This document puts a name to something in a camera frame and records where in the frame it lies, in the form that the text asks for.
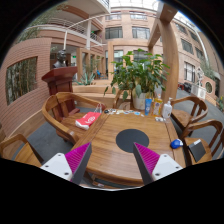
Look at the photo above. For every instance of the blue computer mouse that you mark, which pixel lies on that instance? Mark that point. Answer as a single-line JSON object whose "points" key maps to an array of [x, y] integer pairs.
{"points": [[176, 143]]}

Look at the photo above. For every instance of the wooden armchair far right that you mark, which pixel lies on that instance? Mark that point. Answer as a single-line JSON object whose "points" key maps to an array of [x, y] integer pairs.
{"points": [[188, 110]]}

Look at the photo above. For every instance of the red wooden pedestal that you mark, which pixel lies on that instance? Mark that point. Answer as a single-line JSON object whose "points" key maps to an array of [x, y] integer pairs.
{"points": [[60, 79]]}

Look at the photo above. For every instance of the green potted plant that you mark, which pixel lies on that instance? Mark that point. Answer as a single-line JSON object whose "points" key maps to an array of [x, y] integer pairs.
{"points": [[139, 76]]}

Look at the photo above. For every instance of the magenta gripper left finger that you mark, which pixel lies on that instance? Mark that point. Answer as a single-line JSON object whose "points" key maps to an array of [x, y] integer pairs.
{"points": [[70, 166]]}

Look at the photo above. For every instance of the agave plant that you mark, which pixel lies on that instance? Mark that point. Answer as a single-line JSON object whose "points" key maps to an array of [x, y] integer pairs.
{"points": [[86, 79]]}

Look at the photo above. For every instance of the wooden armchair far left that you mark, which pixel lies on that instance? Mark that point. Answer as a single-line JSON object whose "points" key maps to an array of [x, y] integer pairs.
{"points": [[56, 113]]}

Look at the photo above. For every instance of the wooden armchair near right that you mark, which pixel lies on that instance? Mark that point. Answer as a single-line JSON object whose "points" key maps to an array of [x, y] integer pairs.
{"points": [[210, 147]]}

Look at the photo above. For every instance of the white plant pot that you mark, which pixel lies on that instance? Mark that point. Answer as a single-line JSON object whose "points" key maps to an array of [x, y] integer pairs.
{"points": [[139, 101]]}

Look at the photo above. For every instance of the round black mouse pad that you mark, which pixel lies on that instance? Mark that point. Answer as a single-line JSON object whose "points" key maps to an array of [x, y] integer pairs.
{"points": [[126, 138]]}

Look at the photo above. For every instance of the white pump bottle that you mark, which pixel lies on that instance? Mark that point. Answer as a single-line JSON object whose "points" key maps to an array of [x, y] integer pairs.
{"points": [[167, 109]]}

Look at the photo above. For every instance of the wooden chair near left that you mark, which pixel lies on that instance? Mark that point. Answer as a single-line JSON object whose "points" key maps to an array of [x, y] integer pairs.
{"points": [[19, 149]]}

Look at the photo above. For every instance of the yellow bottle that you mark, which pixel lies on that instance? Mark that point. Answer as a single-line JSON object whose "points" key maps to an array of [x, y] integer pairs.
{"points": [[157, 106]]}

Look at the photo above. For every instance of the wooden armchair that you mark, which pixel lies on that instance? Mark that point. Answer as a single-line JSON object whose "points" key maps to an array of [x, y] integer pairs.
{"points": [[56, 113], [210, 147], [188, 110]]}

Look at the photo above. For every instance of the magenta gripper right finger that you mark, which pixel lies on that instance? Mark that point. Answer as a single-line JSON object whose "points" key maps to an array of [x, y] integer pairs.
{"points": [[153, 166]]}

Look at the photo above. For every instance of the dark bust statue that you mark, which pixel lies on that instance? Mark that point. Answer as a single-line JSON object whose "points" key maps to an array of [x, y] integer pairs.
{"points": [[61, 59]]}

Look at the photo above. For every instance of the red and white bag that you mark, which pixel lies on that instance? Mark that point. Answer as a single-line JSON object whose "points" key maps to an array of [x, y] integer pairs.
{"points": [[87, 120]]}

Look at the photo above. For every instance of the wooden pillar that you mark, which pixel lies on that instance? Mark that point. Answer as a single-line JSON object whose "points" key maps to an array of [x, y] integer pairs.
{"points": [[162, 29]]}

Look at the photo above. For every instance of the black notebook on chair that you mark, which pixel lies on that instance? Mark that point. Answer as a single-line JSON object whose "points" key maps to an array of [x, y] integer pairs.
{"points": [[197, 150]]}

